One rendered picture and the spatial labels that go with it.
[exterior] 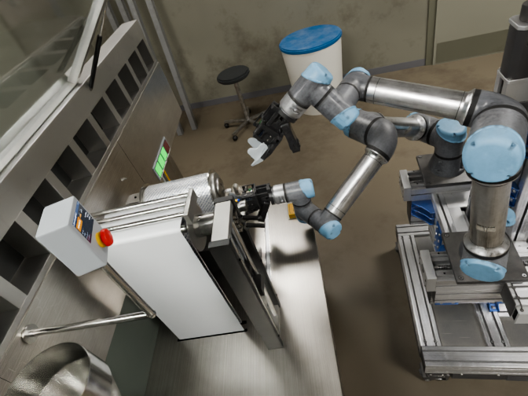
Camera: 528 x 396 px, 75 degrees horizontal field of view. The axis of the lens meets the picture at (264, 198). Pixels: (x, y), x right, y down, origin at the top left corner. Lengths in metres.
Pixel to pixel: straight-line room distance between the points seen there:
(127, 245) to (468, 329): 1.61
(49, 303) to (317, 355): 0.75
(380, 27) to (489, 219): 3.43
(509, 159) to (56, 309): 1.09
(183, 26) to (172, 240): 3.76
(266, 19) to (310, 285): 3.40
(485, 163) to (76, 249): 0.84
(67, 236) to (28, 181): 0.46
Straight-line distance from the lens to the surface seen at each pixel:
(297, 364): 1.17
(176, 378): 1.29
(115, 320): 0.80
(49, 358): 0.72
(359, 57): 4.39
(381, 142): 1.29
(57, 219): 0.57
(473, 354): 1.93
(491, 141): 0.90
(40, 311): 0.97
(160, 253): 0.93
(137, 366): 1.28
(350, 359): 2.12
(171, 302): 1.12
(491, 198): 1.03
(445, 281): 1.47
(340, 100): 0.99
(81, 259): 0.59
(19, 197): 0.97
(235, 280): 0.86
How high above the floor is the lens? 1.98
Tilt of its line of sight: 41 degrees down
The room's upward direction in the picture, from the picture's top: 20 degrees counter-clockwise
